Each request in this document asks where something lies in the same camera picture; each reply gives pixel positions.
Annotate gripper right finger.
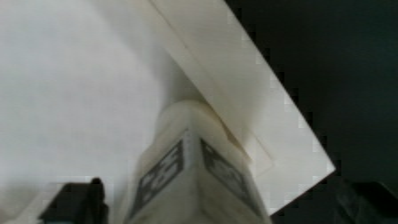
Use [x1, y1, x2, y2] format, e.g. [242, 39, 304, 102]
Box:
[334, 180, 398, 224]

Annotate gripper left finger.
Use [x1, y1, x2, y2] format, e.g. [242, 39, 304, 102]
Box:
[39, 178, 109, 224]

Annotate white leg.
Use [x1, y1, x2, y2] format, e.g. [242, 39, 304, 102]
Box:
[121, 101, 272, 224]

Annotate white square tabletop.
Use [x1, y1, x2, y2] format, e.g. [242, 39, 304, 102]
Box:
[0, 0, 274, 224]

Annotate white U-shaped fence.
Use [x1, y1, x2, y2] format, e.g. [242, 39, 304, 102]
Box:
[135, 0, 334, 212]

